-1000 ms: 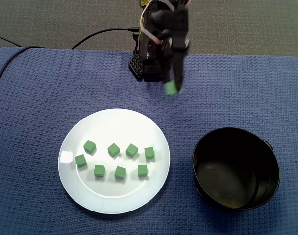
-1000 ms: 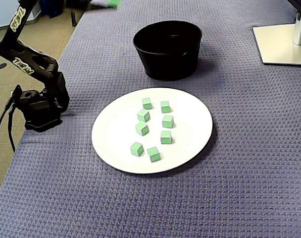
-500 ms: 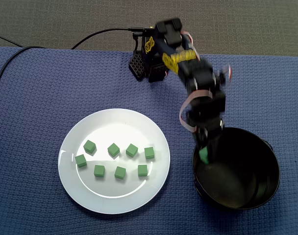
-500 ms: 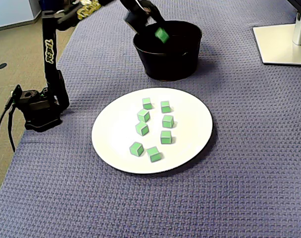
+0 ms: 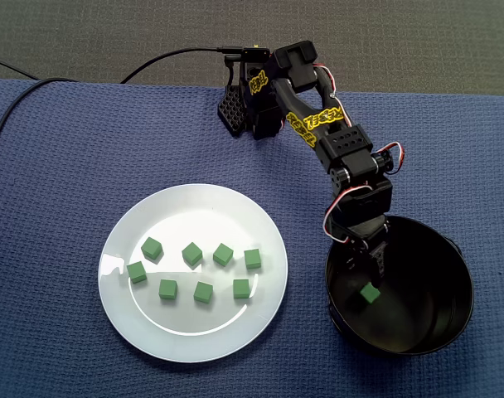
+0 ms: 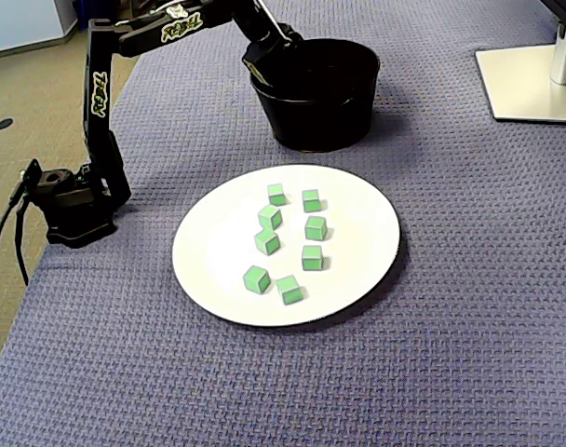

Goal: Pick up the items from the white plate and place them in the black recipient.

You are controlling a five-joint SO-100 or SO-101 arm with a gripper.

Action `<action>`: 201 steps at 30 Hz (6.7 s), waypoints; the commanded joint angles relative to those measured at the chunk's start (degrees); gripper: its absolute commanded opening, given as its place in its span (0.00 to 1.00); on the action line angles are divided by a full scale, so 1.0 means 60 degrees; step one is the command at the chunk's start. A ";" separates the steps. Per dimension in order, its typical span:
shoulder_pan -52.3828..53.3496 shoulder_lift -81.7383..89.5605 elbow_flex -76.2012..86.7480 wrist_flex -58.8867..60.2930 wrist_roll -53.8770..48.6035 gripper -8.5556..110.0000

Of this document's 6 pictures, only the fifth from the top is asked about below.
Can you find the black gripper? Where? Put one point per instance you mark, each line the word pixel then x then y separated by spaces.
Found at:
pixel 367 237

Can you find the small green cube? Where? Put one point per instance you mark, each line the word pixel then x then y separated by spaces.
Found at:
pixel 370 294
pixel 223 253
pixel 192 253
pixel 168 289
pixel 151 248
pixel 240 288
pixel 203 292
pixel 252 258
pixel 136 272

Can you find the black robot arm with stickers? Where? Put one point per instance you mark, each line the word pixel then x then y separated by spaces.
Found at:
pixel 318 120

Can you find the white round plate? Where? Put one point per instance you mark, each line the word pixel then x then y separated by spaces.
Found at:
pixel 194 331

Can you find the black round bowl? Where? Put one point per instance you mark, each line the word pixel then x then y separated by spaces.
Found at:
pixel 422 315

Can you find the black lattice table clamp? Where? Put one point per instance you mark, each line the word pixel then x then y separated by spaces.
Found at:
pixel 231 112

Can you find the blue woven table cloth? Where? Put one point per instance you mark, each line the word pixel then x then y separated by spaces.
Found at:
pixel 69 331

